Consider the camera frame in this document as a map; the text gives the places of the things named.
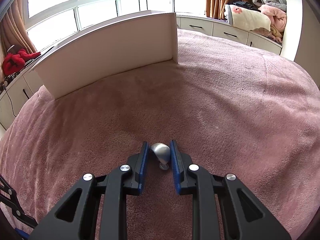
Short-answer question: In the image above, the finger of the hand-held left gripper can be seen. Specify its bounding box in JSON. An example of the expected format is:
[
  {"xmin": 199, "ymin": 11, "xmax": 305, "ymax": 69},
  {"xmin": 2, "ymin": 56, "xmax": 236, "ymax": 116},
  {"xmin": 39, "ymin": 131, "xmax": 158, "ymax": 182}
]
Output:
[{"xmin": 0, "ymin": 174, "xmax": 38, "ymax": 240}]

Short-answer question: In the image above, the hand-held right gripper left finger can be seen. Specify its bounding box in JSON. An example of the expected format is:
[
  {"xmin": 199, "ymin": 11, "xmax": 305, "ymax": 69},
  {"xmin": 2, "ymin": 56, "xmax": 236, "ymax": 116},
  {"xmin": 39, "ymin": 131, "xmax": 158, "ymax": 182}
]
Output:
[{"xmin": 35, "ymin": 141, "xmax": 150, "ymax": 240}]

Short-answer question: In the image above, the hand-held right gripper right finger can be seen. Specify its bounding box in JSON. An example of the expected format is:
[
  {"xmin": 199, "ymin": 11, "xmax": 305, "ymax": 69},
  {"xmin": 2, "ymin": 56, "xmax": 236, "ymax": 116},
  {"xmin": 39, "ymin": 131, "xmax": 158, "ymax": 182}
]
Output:
[{"xmin": 169, "ymin": 139, "xmax": 293, "ymax": 240}]

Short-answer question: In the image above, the silver dome earring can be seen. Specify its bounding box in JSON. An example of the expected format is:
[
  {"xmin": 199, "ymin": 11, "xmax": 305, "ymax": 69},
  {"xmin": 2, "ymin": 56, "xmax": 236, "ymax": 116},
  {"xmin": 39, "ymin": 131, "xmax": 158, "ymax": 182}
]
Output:
[{"xmin": 149, "ymin": 142, "xmax": 172, "ymax": 171}]

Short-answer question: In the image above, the white storage box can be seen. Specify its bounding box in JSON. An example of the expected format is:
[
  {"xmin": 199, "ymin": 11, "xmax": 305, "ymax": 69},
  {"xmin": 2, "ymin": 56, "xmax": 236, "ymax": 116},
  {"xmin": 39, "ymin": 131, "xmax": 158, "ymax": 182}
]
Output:
[{"xmin": 29, "ymin": 10, "xmax": 179, "ymax": 100}]

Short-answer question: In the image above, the pink bed blanket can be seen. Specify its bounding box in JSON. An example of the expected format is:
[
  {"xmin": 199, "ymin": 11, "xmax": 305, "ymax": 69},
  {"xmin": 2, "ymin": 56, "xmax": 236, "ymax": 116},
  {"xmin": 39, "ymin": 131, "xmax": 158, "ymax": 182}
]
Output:
[{"xmin": 0, "ymin": 29, "xmax": 320, "ymax": 240}]

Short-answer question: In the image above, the red plush toy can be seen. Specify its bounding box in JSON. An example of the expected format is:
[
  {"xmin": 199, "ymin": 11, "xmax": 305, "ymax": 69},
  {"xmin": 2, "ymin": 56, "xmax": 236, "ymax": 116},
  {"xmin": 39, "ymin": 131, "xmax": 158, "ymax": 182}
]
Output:
[{"xmin": 2, "ymin": 49, "xmax": 42, "ymax": 76}]

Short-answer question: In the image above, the yellow blanket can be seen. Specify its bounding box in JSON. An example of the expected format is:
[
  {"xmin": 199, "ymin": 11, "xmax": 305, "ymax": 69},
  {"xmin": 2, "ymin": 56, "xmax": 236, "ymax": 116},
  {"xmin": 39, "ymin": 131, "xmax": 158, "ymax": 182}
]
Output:
[{"xmin": 269, "ymin": 26, "xmax": 284, "ymax": 40}]

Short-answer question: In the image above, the dark clothing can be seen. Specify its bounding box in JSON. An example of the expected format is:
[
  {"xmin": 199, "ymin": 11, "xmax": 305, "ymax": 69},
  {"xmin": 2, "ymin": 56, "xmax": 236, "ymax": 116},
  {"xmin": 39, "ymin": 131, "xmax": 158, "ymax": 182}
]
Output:
[{"xmin": 232, "ymin": 1, "xmax": 262, "ymax": 12}]

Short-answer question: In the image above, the pink fluffy blanket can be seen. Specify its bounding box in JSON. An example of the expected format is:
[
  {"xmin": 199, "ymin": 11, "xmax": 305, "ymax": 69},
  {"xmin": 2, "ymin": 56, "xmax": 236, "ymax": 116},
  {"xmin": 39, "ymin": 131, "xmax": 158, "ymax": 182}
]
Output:
[{"xmin": 259, "ymin": 4, "xmax": 287, "ymax": 33}]

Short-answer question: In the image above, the black cable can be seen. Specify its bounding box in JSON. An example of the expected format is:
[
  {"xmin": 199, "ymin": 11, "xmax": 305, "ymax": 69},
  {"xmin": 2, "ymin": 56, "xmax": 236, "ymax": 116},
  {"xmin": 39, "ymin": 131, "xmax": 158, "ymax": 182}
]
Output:
[{"xmin": 2, "ymin": 80, "xmax": 16, "ymax": 118}]

